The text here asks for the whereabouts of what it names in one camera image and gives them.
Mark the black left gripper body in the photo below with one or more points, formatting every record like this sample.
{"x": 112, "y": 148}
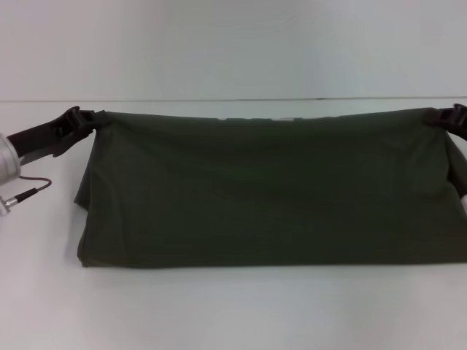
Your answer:
{"x": 40, "y": 131}

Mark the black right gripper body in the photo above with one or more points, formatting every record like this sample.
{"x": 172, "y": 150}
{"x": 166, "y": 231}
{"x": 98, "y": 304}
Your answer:
{"x": 459, "y": 118}

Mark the dark green t-shirt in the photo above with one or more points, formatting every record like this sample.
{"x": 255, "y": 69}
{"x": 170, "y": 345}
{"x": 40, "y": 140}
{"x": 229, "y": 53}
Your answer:
{"x": 255, "y": 189}

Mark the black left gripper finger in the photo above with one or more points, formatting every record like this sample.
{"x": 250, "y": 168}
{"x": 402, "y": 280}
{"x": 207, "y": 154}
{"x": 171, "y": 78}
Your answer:
{"x": 78, "y": 134}
{"x": 91, "y": 117}

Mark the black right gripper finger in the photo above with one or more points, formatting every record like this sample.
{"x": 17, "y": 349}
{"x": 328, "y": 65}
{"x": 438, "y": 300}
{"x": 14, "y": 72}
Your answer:
{"x": 438, "y": 118}

